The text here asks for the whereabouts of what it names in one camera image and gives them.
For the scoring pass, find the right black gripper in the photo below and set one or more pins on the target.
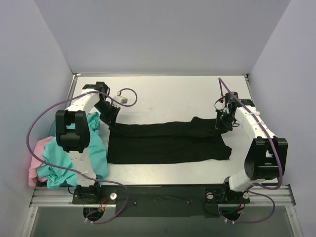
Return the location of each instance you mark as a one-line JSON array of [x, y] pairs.
[[222, 121]]

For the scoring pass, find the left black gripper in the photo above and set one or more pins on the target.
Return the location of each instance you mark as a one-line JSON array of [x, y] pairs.
[[111, 112]]

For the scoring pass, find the black t shirt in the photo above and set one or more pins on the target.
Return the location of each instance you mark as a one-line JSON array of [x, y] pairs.
[[167, 143]]

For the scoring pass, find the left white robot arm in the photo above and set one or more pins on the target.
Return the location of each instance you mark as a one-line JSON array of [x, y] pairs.
[[72, 130]]

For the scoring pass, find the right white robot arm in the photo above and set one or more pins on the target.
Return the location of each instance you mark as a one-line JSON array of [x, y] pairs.
[[266, 157]]

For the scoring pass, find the clear plastic bin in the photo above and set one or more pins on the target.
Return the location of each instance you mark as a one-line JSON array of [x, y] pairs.
[[52, 131]]

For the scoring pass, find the teal t shirt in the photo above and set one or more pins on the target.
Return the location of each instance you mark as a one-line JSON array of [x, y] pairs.
[[48, 150]]

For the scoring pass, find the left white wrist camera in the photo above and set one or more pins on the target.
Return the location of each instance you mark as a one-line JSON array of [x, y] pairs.
[[119, 99]]

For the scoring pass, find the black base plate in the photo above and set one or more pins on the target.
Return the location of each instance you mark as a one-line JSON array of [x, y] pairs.
[[165, 200]]

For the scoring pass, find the aluminium rail frame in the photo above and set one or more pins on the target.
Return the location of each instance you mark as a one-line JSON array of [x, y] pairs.
[[43, 197]]

